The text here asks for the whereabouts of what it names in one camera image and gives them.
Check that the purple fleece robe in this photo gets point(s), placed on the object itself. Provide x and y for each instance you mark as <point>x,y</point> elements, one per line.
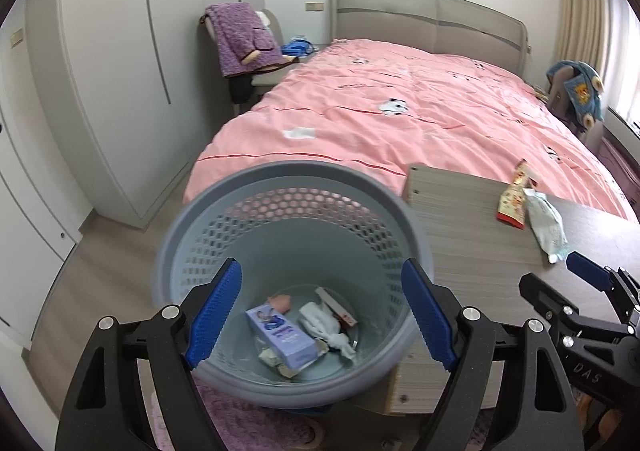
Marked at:
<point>240,38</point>

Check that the beige chair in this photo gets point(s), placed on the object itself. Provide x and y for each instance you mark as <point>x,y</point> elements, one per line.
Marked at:
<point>267,81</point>

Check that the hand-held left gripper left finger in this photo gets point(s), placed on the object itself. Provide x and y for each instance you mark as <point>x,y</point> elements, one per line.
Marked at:
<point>220,301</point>

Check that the purple cartoon rabbit carton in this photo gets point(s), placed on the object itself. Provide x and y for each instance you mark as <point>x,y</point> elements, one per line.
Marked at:
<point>285,338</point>

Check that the cream paper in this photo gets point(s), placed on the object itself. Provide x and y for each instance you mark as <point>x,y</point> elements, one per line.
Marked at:
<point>272,361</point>

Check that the red and beige snack wrapper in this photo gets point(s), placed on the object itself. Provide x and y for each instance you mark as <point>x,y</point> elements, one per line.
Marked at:
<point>515,201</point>

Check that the beige curtain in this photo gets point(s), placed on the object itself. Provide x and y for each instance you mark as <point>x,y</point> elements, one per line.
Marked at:
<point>582,6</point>

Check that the blue object on nightstand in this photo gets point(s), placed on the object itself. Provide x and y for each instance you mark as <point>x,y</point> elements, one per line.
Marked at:
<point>297,48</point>

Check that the white wardrobe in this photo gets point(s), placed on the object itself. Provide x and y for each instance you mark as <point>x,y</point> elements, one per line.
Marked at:
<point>115,81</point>

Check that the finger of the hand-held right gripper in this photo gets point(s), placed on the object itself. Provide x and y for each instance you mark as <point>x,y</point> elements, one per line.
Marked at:
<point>545,298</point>
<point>587,267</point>

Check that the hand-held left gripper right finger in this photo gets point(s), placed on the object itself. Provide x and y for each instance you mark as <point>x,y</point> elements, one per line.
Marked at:
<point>422,303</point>

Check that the pale blue wet wipes packet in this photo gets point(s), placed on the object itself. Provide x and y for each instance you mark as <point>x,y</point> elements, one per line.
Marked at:
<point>547,226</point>

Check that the wall socket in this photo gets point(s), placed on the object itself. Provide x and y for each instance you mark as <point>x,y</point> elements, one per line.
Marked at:
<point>315,6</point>

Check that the person's right hand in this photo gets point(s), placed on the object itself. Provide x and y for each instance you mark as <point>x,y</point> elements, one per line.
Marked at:
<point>602,423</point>

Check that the grey perforated plastic waste basket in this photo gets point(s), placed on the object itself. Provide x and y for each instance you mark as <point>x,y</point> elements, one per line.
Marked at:
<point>280,176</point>

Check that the white knotted cloth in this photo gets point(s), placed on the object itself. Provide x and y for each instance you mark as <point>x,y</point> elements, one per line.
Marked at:
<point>322,328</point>

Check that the red and white box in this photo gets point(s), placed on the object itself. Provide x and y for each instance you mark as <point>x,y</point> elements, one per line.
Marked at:
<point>342,313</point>

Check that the pink printed duvet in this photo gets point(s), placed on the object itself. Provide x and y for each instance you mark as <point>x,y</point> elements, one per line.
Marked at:
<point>400,131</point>

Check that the pink rubber pig toy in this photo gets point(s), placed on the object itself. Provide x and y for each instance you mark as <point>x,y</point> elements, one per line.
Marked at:
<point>281,303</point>

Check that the blue bear print jacket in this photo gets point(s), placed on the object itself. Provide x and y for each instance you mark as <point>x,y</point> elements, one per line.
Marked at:
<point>582,93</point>

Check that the white drawer cabinet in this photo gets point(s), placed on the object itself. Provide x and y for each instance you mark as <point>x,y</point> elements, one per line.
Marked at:
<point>30,231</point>

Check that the grey upholstered bed headboard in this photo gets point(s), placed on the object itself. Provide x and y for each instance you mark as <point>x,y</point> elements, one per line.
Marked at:
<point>425,16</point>

